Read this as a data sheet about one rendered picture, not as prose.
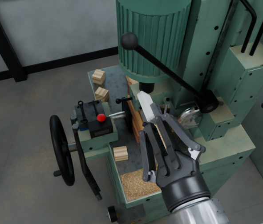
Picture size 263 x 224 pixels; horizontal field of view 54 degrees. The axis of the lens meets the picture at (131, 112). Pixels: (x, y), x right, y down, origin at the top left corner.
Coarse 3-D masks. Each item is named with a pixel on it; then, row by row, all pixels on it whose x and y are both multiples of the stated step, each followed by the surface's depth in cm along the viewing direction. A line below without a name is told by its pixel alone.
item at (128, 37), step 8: (128, 32) 49; (120, 40) 49; (128, 40) 48; (136, 40) 49; (128, 48) 49; (136, 48) 51; (144, 56) 54; (152, 56) 55; (160, 64) 57; (168, 72) 60; (176, 80) 64; (192, 88) 69; (200, 96) 74; (208, 96) 76; (200, 104) 76; (208, 104) 75; (216, 104) 76; (208, 112) 79
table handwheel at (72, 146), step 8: (56, 120) 96; (56, 128) 93; (56, 136) 90; (64, 136) 114; (56, 144) 89; (64, 144) 101; (72, 144) 103; (56, 152) 89; (64, 152) 101; (64, 160) 90; (64, 168) 90; (72, 168) 111; (64, 176) 92; (72, 176) 106; (72, 184) 98
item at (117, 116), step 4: (124, 104) 93; (124, 108) 94; (128, 108) 92; (120, 112) 95; (124, 112) 95; (128, 112) 91; (112, 116) 94; (116, 116) 94; (120, 116) 95; (124, 116) 95; (128, 116) 90; (132, 116) 91; (128, 120) 92; (132, 120) 93; (128, 124) 95; (132, 124) 95; (128, 128) 97
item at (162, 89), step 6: (132, 84) 89; (138, 84) 89; (156, 84) 89; (162, 84) 89; (168, 84) 89; (132, 90) 87; (138, 90) 87; (156, 90) 87; (162, 90) 87; (168, 90) 87; (132, 96) 89; (150, 96) 86; (156, 96) 87; (162, 96) 88; (132, 102) 91; (138, 102) 86; (156, 102) 90; (162, 102) 91; (138, 108) 89
